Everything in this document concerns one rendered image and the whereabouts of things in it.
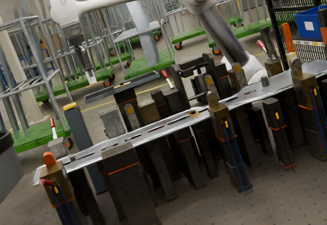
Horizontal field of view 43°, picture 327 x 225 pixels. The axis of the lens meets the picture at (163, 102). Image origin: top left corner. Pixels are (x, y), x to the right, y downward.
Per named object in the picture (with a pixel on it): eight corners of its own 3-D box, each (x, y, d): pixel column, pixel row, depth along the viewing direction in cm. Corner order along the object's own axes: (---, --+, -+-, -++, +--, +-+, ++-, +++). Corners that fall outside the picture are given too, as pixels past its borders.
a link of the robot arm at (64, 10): (82, 19, 187) (79, 20, 200) (69, -15, 184) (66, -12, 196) (60, 27, 185) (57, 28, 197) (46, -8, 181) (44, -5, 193)
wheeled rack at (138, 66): (178, 74, 786) (148, -19, 744) (128, 90, 795) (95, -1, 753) (176, 58, 970) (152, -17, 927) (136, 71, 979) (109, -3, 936)
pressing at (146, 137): (27, 191, 155) (26, 188, 155) (33, 171, 177) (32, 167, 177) (351, 65, 173) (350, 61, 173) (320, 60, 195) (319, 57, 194)
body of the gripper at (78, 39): (65, 38, 195) (72, 57, 197) (69, 37, 187) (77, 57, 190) (80, 33, 198) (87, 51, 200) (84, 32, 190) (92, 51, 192)
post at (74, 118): (96, 195, 205) (63, 113, 194) (96, 189, 212) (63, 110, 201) (111, 189, 206) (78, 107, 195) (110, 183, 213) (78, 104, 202)
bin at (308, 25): (326, 40, 209) (320, 15, 206) (298, 37, 239) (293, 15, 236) (356, 29, 210) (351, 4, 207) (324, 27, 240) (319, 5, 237)
